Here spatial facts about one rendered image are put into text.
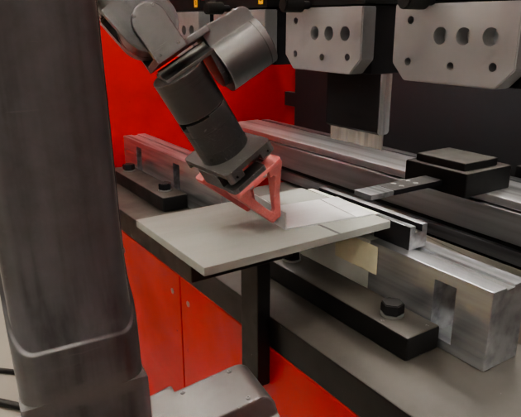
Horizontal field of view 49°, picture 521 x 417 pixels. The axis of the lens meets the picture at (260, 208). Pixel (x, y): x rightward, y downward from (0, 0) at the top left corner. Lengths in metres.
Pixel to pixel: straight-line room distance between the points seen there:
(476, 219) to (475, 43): 0.42
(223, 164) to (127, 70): 0.92
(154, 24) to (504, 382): 0.51
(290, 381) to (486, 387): 0.24
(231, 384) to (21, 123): 0.20
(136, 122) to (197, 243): 0.92
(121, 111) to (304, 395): 0.98
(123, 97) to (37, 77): 1.28
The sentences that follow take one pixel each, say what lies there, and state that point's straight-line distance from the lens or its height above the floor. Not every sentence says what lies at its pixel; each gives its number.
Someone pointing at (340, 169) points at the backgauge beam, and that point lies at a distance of 1.17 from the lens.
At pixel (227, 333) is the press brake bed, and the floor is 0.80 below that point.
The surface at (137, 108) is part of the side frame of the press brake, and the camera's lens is 1.54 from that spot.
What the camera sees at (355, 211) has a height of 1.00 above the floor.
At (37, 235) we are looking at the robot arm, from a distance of 0.26.
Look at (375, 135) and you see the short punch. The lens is 0.76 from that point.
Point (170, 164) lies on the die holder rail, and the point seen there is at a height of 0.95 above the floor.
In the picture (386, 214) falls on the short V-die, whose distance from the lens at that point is 0.77.
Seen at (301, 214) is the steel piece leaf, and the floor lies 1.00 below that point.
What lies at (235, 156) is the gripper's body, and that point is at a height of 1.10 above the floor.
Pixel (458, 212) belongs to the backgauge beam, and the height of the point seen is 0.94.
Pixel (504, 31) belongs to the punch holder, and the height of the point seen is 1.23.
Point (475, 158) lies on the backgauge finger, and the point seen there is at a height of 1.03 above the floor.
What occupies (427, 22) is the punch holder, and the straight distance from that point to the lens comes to 0.64.
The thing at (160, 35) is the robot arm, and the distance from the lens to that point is 0.59.
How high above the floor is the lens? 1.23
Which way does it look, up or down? 18 degrees down
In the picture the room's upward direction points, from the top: straight up
